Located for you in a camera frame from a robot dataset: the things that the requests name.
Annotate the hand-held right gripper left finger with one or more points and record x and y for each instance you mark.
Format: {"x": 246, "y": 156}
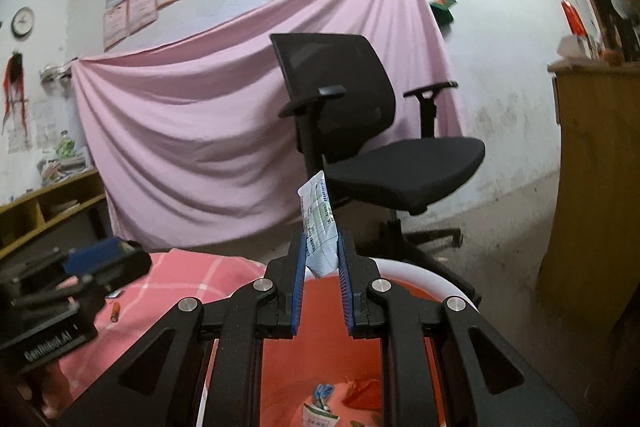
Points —
{"x": 299, "y": 287}

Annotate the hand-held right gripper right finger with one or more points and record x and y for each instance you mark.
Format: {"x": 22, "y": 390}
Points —
{"x": 345, "y": 287}

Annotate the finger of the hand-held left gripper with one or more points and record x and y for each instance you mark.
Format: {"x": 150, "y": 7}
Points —
{"x": 115, "y": 267}

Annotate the white basin with red liner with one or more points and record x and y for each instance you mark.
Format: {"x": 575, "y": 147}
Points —
{"x": 320, "y": 307}

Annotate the white green sachet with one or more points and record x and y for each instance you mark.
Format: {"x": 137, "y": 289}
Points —
{"x": 317, "y": 227}

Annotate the blue green small carton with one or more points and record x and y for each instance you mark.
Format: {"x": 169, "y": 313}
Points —
{"x": 324, "y": 394}

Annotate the green white medicine box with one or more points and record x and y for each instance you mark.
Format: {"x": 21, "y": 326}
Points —
{"x": 320, "y": 417}

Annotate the person's left forearm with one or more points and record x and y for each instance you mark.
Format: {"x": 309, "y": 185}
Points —
{"x": 45, "y": 382}

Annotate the orange stick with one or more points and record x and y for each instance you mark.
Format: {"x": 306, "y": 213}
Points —
{"x": 115, "y": 312}

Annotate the pink checked tablecloth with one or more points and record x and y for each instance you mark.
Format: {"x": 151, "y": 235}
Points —
{"x": 165, "y": 287}

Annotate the wooden shelf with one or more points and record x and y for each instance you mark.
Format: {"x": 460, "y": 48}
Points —
{"x": 50, "y": 212}

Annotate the stack of books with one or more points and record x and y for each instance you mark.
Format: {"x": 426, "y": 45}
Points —
{"x": 62, "y": 164}

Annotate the black office chair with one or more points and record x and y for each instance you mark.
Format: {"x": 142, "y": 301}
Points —
{"x": 380, "y": 167}

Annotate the pink hanging cloth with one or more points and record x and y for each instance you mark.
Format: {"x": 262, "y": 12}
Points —
{"x": 200, "y": 132}

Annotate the red black hanging ornament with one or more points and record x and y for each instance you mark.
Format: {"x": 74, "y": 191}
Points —
{"x": 13, "y": 82}

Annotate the wooden cabinet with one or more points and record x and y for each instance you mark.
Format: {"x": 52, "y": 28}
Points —
{"x": 595, "y": 187}

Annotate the green hanging ornament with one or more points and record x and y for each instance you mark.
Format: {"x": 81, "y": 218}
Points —
{"x": 444, "y": 9}

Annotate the white object on cabinet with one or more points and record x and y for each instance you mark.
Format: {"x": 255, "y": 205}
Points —
{"x": 572, "y": 46}

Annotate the red hanging decoration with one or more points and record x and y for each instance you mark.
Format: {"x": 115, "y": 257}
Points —
{"x": 575, "y": 19}

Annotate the round wall clock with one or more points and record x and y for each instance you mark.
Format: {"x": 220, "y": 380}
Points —
{"x": 22, "y": 21}

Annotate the dark picture frame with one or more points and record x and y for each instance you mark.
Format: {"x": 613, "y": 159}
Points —
{"x": 607, "y": 22}

